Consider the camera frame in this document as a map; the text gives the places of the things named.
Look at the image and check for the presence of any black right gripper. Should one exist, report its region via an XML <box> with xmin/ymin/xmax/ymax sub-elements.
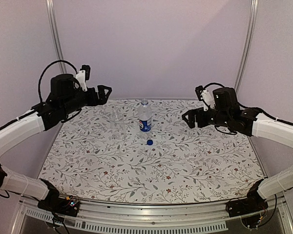
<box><xmin>182</xmin><ymin>107</ymin><xmax>231</xmax><ymax>128</ymax></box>

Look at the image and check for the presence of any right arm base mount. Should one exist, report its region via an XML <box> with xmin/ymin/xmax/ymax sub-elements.
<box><xmin>226</xmin><ymin>191</ymin><xmax>268</xmax><ymax>217</ymax></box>

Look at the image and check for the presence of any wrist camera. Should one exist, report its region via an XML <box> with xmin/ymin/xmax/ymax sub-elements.
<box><xmin>195</xmin><ymin>85</ymin><xmax>214</xmax><ymax>111</ymax></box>
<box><xmin>76</xmin><ymin>64</ymin><xmax>91</xmax><ymax>92</ymax></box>

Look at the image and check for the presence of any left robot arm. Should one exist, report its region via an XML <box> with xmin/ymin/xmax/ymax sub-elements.
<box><xmin>0</xmin><ymin>70</ymin><xmax>112</xmax><ymax>212</ymax></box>

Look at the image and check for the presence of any aluminium corner post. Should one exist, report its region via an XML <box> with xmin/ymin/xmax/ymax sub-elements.
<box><xmin>234</xmin><ymin>0</ymin><xmax>259</xmax><ymax>93</ymax></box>
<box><xmin>45</xmin><ymin>0</ymin><xmax>64</xmax><ymax>60</ymax></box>

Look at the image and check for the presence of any aluminium front frame rail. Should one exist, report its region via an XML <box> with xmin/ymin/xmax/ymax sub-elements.
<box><xmin>11</xmin><ymin>194</ymin><xmax>293</xmax><ymax>234</ymax></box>

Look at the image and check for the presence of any blue bottle cap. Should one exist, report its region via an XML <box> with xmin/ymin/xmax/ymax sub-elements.
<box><xmin>146</xmin><ymin>139</ymin><xmax>153</xmax><ymax>145</ymax></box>

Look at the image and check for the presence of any left aluminium corner post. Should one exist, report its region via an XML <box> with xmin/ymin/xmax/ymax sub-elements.
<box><xmin>45</xmin><ymin>0</ymin><xmax>64</xmax><ymax>60</ymax></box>

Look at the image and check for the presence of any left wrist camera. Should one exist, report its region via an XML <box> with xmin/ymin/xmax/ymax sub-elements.
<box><xmin>76</xmin><ymin>64</ymin><xmax>91</xmax><ymax>92</ymax></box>

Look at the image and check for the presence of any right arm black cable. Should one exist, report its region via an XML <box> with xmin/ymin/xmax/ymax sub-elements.
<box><xmin>201</xmin><ymin>82</ymin><xmax>227</xmax><ymax>91</ymax></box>

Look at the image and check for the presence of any floral patterned table mat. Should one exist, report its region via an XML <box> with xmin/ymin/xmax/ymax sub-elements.
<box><xmin>39</xmin><ymin>99</ymin><xmax>265</xmax><ymax>204</ymax></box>

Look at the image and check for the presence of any blue label plastic bottle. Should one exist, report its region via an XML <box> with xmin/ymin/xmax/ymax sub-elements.
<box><xmin>138</xmin><ymin>98</ymin><xmax>152</xmax><ymax>139</ymax></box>

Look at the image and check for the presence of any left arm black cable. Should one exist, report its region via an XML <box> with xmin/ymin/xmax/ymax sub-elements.
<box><xmin>38</xmin><ymin>59</ymin><xmax>79</xmax><ymax>103</ymax></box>

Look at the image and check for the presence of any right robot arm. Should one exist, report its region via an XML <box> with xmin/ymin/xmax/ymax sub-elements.
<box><xmin>182</xmin><ymin>86</ymin><xmax>293</xmax><ymax>213</ymax></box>

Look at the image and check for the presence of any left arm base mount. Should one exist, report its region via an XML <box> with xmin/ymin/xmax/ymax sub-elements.
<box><xmin>38</xmin><ymin>179</ymin><xmax>80</xmax><ymax>217</ymax></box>

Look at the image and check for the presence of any clear plastic bottle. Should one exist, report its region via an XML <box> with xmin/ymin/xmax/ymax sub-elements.
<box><xmin>110</xmin><ymin>109</ymin><xmax>126</xmax><ymax>141</ymax></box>

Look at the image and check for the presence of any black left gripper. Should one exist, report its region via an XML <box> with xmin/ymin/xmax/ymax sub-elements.
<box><xmin>61</xmin><ymin>84</ymin><xmax>112</xmax><ymax>116</ymax></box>

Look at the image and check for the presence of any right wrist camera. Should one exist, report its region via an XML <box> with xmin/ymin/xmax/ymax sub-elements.
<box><xmin>195</xmin><ymin>85</ymin><xmax>214</xmax><ymax>111</ymax></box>

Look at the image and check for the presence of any right aluminium corner post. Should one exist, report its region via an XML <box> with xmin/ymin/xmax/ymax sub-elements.
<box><xmin>234</xmin><ymin>0</ymin><xmax>259</xmax><ymax>93</ymax></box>

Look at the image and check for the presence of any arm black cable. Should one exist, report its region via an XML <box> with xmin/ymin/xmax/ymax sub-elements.
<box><xmin>38</xmin><ymin>59</ymin><xmax>79</xmax><ymax>103</ymax></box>
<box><xmin>201</xmin><ymin>82</ymin><xmax>227</xmax><ymax>91</ymax></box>

